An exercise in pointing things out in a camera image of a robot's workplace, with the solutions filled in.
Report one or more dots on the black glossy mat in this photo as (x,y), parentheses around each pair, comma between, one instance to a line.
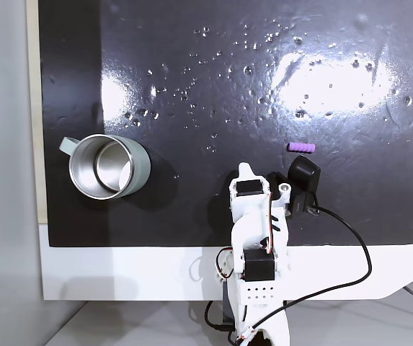
(191,180)

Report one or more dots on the beige wooden board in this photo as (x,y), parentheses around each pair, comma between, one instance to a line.
(33,108)

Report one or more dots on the pale green steel mug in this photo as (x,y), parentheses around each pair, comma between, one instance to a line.
(142,167)

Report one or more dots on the black oval camera box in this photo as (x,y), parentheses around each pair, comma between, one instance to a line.
(303,173)

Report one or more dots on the purple ribbed pen grip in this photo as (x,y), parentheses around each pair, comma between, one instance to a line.
(301,147)

